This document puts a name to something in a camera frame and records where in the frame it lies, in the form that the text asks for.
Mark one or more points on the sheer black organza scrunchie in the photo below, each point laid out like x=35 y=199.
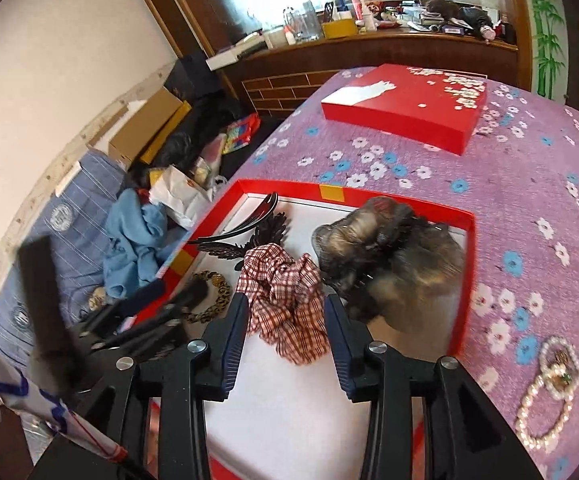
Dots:
x=394 y=260

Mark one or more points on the dark cloth bundle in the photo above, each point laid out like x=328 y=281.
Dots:
x=459 y=12

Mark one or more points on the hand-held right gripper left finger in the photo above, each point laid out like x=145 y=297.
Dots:
x=232 y=332

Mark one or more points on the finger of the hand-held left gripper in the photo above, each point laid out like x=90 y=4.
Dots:
x=124 y=305
x=169 y=310

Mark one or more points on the white flat box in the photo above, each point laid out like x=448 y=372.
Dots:
x=234 y=55

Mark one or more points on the red floral box lid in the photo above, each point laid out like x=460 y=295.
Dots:
x=409 y=110

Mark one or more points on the white pump bottle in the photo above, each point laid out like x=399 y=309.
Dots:
x=368 y=17

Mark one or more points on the clear glass pitcher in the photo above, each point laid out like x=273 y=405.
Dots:
x=305 y=22

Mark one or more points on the green bamboo wall decal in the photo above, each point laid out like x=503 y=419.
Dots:
x=549 y=35

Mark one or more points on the black plastic bag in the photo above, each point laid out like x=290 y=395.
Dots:
x=184 y=147

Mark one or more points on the yellow flat box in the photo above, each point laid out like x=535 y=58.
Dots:
x=172 y=127

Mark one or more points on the colourful printed package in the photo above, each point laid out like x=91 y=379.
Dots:
x=239 y=135

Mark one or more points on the white woven bag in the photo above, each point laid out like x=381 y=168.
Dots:
x=14 y=395

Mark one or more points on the red box tray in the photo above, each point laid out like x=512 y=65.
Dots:
x=269 y=435

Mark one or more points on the black rhinestone claw clip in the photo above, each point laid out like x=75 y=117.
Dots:
x=264 y=232

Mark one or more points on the wooden brick-pattern counter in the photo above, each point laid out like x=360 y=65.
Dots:
x=289 y=70

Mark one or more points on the red checked scrunchie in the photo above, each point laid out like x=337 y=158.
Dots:
x=284 y=300

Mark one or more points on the blue cloth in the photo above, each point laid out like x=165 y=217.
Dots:
x=134 y=240

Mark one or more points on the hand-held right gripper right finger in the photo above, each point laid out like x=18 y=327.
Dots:
x=342 y=342

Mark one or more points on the blue plaid pillow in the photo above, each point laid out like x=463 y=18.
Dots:
x=69 y=220

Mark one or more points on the small yellow box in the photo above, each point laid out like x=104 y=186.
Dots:
x=339 y=29

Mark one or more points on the brown cardboard box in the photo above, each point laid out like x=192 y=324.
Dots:
x=144 y=125

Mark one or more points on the white paper bag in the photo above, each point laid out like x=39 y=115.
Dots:
x=177 y=195

